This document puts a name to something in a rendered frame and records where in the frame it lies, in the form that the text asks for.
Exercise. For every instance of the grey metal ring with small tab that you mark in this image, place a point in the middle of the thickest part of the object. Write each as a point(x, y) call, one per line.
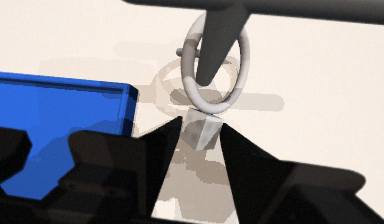
point(201, 128)

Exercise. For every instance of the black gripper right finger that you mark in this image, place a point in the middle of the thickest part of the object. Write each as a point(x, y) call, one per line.
point(259, 181)

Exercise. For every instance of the grey t-shaped metal stake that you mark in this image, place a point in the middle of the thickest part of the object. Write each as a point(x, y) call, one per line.
point(225, 19)

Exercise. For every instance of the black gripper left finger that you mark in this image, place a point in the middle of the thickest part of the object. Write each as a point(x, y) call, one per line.
point(148, 155)

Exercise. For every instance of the blue tray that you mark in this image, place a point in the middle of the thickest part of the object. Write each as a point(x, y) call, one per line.
point(50, 109)

